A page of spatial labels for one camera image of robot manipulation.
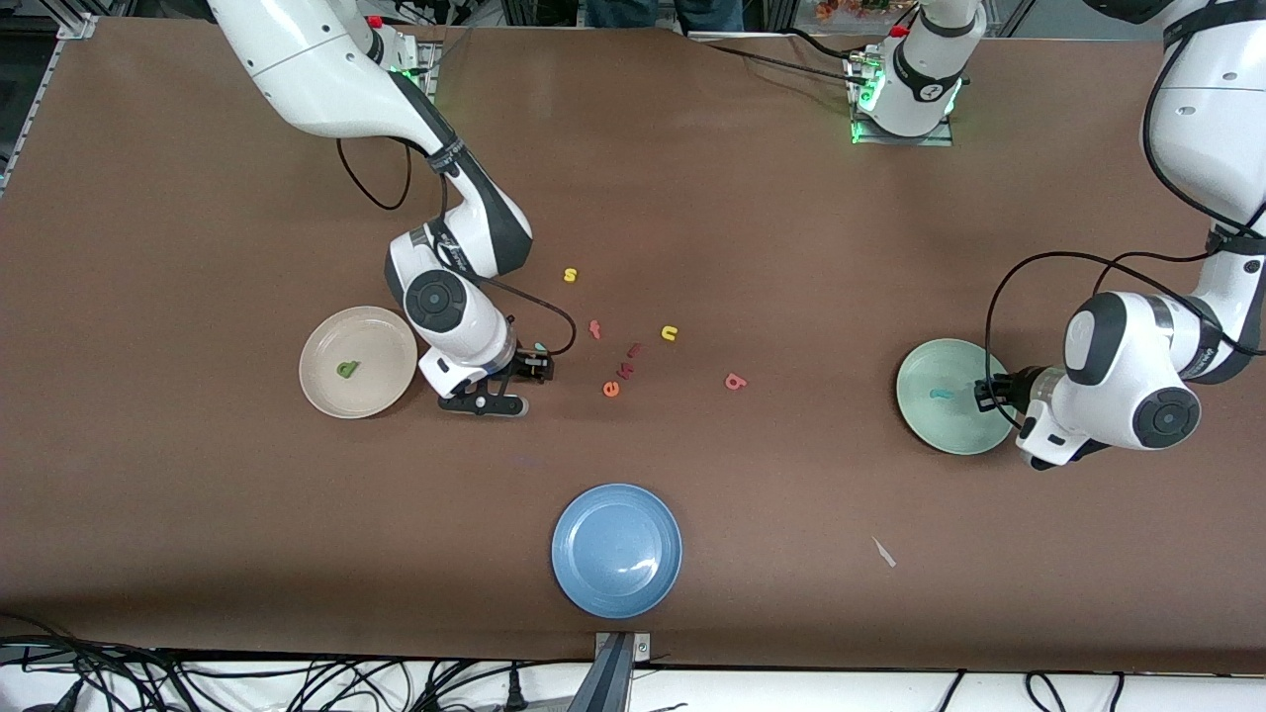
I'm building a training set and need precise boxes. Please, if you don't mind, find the pale green plate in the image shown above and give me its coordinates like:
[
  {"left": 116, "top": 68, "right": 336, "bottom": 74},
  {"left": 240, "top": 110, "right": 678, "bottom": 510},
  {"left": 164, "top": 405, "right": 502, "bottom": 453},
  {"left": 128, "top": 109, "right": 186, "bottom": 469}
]
[{"left": 895, "top": 338, "right": 1019, "bottom": 456}]

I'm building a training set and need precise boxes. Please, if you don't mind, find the beige brown plate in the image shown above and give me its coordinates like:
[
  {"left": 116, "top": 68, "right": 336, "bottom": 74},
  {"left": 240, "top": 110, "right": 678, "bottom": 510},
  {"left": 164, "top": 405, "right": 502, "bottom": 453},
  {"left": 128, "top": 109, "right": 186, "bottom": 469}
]
[{"left": 298, "top": 306, "right": 419, "bottom": 420}]

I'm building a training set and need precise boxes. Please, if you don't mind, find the blue plate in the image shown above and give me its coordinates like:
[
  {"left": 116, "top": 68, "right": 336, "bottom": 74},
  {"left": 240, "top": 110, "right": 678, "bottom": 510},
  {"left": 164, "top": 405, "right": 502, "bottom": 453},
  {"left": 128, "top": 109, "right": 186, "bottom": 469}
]
[{"left": 551, "top": 483, "right": 683, "bottom": 620}]

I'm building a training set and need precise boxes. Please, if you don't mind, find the brown table cover sheet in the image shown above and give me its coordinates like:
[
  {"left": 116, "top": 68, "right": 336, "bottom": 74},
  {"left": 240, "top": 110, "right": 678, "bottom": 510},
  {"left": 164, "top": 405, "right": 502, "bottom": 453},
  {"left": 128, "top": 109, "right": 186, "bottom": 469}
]
[{"left": 0, "top": 15, "right": 1266, "bottom": 675}]

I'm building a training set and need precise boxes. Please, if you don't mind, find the person in blue jeans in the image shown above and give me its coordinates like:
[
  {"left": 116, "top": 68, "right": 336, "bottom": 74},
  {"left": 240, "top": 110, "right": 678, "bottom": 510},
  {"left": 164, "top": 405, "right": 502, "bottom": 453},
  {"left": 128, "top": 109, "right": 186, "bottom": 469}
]
[{"left": 584, "top": 0, "right": 745, "bottom": 33}]

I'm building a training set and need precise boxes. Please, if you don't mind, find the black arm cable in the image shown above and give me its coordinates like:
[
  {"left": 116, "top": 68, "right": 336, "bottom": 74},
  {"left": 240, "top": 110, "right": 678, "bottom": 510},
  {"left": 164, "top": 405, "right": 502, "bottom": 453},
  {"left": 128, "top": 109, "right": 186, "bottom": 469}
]
[
  {"left": 984, "top": 0, "right": 1266, "bottom": 431},
  {"left": 336, "top": 136, "right": 578, "bottom": 357}
]

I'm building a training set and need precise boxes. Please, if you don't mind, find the aluminium profile with bracket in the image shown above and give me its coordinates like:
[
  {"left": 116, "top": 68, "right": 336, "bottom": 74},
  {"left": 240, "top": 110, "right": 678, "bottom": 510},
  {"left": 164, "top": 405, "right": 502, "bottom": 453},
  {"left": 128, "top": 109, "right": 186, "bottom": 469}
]
[{"left": 567, "top": 633, "right": 654, "bottom": 712}]

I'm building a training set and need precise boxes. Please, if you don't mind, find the black cable on table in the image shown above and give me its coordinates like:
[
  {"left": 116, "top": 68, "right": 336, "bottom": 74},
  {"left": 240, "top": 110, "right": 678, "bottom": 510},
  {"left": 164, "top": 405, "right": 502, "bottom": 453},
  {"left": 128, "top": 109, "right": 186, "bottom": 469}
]
[
  {"left": 692, "top": 38, "right": 861, "bottom": 88},
  {"left": 781, "top": 28, "right": 857, "bottom": 62}
]

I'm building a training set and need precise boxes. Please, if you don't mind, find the aluminium frame rail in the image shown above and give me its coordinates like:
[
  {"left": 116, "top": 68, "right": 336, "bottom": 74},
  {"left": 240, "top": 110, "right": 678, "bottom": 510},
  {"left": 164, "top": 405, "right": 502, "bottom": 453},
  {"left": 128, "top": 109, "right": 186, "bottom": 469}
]
[{"left": 0, "top": 40, "right": 62, "bottom": 194}]

